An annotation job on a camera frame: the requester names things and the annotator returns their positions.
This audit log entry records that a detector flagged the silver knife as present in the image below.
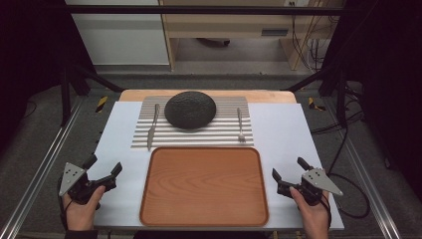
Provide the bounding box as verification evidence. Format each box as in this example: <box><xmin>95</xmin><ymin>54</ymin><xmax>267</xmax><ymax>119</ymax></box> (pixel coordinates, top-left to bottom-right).
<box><xmin>146</xmin><ymin>103</ymin><xmax>161</xmax><ymax>152</ymax></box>

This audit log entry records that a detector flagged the light wooden table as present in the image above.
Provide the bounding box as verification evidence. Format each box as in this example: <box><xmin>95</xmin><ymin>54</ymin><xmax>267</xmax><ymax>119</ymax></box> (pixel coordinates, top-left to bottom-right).
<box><xmin>118</xmin><ymin>89</ymin><xmax>298</xmax><ymax>105</ymax></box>

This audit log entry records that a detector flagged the person's right hand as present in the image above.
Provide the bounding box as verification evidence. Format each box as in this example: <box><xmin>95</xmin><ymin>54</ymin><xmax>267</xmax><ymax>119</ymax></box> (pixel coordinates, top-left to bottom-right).
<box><xmin>289</xmin><ymin>185</ymin><xmax>331</xmax><ymax>239</ymax></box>

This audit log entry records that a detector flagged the right hand-held gripper cable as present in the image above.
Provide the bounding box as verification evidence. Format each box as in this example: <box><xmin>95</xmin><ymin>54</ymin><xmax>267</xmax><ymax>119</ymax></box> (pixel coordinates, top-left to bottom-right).
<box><xmin>319</xmin><ymin>193</ymin><xmax>333</xmax><ymax>230</ymax></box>

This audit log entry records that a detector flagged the person's left hand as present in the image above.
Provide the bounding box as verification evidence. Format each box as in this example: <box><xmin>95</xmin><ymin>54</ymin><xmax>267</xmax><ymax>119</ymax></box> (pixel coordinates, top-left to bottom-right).
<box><xmin>62</xmin><ymin>185</ymin><xmax>106</xmax><ymax>232</ymax></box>

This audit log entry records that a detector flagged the light wooden desk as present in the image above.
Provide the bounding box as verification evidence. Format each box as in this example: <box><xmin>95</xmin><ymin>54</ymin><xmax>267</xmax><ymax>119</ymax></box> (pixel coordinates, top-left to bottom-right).
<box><xmin>158</xmin><ymin>0</ymin><xmax>344</xmax><ymax>72</ymax></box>

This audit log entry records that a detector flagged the white cabinet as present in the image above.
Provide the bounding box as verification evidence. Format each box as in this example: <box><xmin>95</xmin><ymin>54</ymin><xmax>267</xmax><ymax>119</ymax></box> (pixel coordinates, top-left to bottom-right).
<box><xmin>64</xmin><ymin>0</ymin><xmax>171</xmax><ymax>66</ymax></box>

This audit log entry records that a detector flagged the black looped floor cable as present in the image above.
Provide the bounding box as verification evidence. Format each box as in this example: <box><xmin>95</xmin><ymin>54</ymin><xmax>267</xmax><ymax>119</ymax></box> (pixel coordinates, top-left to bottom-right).
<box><xmin>326</xmin><ymin>125</ymin><xmax>371</xmax><ymax>220</ymax></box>

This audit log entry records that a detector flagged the metal floor rail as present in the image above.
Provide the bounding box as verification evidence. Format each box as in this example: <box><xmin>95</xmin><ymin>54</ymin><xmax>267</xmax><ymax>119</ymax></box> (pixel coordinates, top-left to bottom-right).
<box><xmin>326</xmin><ymin>99</ymin><xmax>404</xmax><ymax>239</ymax></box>
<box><xmin>0</xmin><ymin>98</ymin><xmax>85</xmax><ymax>239</ymax></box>

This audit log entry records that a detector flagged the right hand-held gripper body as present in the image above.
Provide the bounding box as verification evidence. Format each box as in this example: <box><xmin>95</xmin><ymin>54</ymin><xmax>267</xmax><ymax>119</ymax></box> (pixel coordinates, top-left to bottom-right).
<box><xmin>300</xmin><ymin>167</ymin><xmax>344</xmax><ymax>207</ymax></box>

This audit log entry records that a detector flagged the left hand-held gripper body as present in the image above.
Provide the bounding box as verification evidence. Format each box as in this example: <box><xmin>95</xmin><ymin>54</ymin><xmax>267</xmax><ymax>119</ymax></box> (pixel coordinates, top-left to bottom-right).
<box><xmin>58</xmin><ymin>161</ymin><xmax>102</xmax><ymax>205</ymax></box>

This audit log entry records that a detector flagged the grey white striped placemat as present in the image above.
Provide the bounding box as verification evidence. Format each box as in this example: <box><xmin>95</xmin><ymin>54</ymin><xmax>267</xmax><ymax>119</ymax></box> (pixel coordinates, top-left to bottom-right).
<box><xmin>130</xmin><ymin>96</ymin><xmax>255</xmax><ymax>149</ymax></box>

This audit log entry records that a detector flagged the black metal stand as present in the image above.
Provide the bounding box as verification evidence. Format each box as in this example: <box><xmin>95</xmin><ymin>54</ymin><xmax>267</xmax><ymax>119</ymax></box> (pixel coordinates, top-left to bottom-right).
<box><xmin>282</xmin><ymin>64</ymin><xmax>349</xmax><ymax>129</ymax></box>
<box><xmin>59</xmin><ymin>63</ymin><xmax>125</xmax><ymax>127</ymax></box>

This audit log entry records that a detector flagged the brown wooden tray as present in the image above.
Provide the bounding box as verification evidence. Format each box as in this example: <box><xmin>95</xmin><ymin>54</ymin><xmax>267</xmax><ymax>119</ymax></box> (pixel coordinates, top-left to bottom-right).
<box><xmin>138</xmin><ymin>146</ymin><xmax>270</xmax><ymax>228</ymax></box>

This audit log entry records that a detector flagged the black curtain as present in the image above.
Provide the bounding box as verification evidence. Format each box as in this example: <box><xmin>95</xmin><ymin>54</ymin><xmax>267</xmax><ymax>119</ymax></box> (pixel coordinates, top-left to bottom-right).
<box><xmin>322</xmin><ymin>0</ymin><xmax>422</xmax><ymax>193</ymax></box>
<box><xmin>0</xmin><ymin>0</ymin><xmax>98</xmax><ymax>152</ymax></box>

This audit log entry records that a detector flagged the black textured plate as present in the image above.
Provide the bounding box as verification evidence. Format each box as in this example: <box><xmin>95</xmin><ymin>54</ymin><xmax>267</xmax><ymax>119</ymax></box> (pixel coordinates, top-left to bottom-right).
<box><xmin>163</xmin><ymin>91</ymin><xmax>217</xmax><ymax>129</ymax></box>

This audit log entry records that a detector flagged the hand-held gripper cable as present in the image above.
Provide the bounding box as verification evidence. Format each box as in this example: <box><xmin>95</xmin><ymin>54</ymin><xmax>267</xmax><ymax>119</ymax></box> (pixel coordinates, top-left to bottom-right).
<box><xmin>58</xmin><ymin>177</ymin><xmax>73</xmax><ymax>232</ymax></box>
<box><xmin>319</xmin><ymin>193</ymin><xmax>333</xmax><ymax>230</ymax></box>

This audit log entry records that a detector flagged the bundle of hanging cables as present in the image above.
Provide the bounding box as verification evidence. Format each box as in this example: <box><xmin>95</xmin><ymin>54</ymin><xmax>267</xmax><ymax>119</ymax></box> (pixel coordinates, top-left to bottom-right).
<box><xmin>290</xmin><ymin>2</ymin><xmax>332</xmax><ymax>73</ymax></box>

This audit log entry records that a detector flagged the grey black floor object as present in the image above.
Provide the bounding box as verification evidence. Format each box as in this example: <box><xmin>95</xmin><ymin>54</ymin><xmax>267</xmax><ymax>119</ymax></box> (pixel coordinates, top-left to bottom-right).
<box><xmin>195</xmin><ymin>37</ymin><xmax>231</xmax><ymax>47</ymax></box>

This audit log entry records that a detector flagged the silver fork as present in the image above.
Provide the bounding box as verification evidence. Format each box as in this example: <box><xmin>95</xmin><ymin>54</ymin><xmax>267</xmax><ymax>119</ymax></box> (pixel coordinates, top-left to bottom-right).
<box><xmin>236</xmin><ymin>107</ymin><xmax>247</xmax><ymax>143</ymax></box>

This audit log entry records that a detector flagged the left hand-held gripper cable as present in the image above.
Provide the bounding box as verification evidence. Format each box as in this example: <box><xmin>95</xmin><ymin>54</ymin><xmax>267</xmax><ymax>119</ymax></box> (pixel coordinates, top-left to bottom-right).
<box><xmin>58</xmin><ymin>177</ymin><xmax>73</xmax><ymax>232</ymax></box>

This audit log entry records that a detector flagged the black horizontal bar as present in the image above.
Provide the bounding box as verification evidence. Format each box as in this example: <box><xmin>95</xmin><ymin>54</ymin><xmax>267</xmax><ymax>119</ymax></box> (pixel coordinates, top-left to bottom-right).
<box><xmin>64</xmin><ymin>4</ymin><xmax>346</xmax><ymax>16</ymax></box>

